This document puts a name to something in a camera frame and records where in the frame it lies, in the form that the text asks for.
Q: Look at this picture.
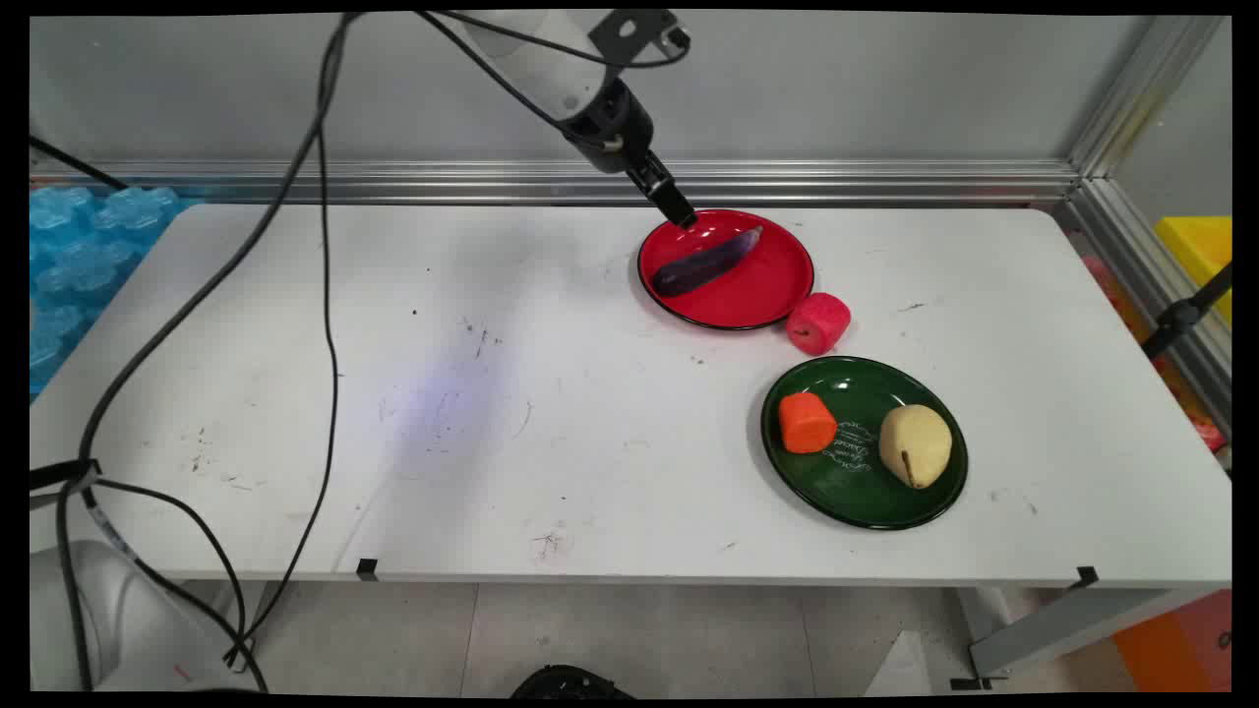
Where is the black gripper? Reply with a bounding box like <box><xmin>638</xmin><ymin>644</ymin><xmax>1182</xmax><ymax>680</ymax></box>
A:
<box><xmin>561</xmin><ymin>79</ymin><xmax>700</xmax><ymax>230</ymax></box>

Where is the purple toy eggplant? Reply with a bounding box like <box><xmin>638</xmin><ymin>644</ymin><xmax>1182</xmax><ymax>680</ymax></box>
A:
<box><xmin>651</xmin><ymin>226</ymin><xmax>765</xmax><ymax>298</ymax></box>

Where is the red plate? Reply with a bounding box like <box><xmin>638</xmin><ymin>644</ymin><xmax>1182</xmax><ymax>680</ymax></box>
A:
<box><xmin>636</xmin><ymin>208</ymin><xmax>815</xmax><ymax>331</ymax></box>

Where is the red toy apple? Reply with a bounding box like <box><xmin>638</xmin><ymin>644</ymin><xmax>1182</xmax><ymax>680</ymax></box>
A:
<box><xmin>785</xmin><ymin>291</ymin><xmax>853</xmax><ymax>356</ymax></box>

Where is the orange toy carrot piece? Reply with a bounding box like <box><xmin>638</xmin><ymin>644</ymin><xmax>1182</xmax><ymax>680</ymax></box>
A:
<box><xmin>778</xmin><ymin>391</ymin><xmax>839</xmax><ymax>455</ymax></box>

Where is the dark green plate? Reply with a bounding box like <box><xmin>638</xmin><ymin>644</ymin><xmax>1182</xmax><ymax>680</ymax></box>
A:
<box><xmin>759</xmin><ymin>355</ymin><xmax>970</xmax><ymax>532</ymax></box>

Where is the yellow toy pear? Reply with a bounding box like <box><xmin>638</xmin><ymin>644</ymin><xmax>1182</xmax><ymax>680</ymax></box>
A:
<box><xmin>878</xmin><ymin>403</ymin><xmax>954</xmax><ymax>490</ymax></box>

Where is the black round object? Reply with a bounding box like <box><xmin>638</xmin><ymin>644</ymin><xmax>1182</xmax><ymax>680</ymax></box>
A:
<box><xmin>510</xmin><ymin>665</ymin><xmax>636</xmax><ymax>700</ymax></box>

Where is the yellow box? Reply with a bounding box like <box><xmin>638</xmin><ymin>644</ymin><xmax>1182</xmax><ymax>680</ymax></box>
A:
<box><xmin>1153</xmin><ymin>215</ymin><xmax>1232</xmax><ymax>325</ymax></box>

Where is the red mat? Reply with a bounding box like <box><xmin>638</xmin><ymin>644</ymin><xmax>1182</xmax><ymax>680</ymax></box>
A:
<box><xmin>1080</xmin><ymin>254</ymin><xmax>1228</xmax><ymax>453</ymax></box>

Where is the blue bubble mat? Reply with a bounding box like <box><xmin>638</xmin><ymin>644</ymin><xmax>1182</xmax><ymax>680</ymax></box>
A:
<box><xmin>30</xmin><ymin>185</ymin><xmax>198</xmax><ymax>399</ymax></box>

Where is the grey table leg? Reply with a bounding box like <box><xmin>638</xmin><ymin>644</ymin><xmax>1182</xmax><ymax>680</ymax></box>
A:
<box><xmin>949</xmin><ymin>587</ymin><xmax>1203</xmax><ymax>691</ymax></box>

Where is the black tape wrap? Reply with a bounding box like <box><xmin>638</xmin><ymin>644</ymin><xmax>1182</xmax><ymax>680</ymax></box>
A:
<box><xmin>30</xmin><ymin>458</ymin><xmax>102</xmax><ymax>495</ymax></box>

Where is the orange box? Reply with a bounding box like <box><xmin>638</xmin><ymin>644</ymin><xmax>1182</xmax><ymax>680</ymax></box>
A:
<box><xmin>1111</xmin><ymin>590</ymin><xmax>1232</xmax><ymax>693</ymax></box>

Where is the long aluminium frame rail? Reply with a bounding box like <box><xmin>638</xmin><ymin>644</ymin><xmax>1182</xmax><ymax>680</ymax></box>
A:
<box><xmin>30</xmin><ymin>159</ymin><xmax>1083</xmax><ymax>207</ymax></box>

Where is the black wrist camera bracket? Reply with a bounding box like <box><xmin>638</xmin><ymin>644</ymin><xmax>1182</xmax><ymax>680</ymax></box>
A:
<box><xmin>588</xmin><ymin>10</ymin><xmax>691</xmax><ymax>68</ymax></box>

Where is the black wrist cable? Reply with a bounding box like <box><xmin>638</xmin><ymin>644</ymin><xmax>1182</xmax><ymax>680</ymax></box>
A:
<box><xmin>413</xmin><ymin>10</ymin><xmax>691</xmax><ymax>134</ymax></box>

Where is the thin black cable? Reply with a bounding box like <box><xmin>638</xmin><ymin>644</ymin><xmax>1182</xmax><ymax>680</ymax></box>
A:
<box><xmin>224</xmin><ymin>59</ymin><xmax>341</xmax><ymax>672</ymax></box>

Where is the thick black cable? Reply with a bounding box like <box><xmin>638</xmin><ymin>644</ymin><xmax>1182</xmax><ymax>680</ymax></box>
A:
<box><xmin>54</xmin><ymin>12</ymin><xmax>367</xmax><ymax>692</ymax></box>

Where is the aluminium frame corner post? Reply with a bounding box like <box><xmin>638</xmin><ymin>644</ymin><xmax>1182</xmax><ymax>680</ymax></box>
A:
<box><xmin>1067</xmin><ymin>15</ymin><xmax>1227</xmax><ymax>180</ymax></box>

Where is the short aluminium frame rail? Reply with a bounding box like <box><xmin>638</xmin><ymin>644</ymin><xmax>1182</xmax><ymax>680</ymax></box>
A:
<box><xmin>1057</xmin><ymin>177</ymin><xmax>1232</xmax><ymax>439</ymax></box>

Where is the black looped cable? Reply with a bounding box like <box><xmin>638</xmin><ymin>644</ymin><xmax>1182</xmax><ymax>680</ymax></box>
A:
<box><xmin>84</xmin><ymin>477</ymin><xmax>269</xmax><ymax>692</ymax></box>

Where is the black background cable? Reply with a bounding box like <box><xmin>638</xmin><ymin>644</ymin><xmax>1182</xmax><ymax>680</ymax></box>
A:
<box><xmin>30</xmin><ymin>136</ymin><xmax>129</xmax><ymax>191</ymax></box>

